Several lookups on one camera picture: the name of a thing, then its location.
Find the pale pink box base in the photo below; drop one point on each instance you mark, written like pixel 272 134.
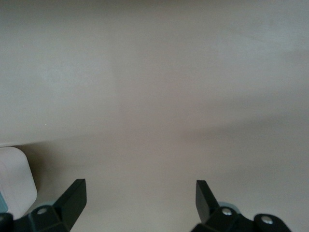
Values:
pixel 17 174

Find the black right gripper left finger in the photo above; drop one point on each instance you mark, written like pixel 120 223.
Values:
pixel 70 203

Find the grey box latch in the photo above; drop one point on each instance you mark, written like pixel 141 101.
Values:
pixel 3 201

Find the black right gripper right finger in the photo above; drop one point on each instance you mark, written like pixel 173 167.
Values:
pixel 207 207

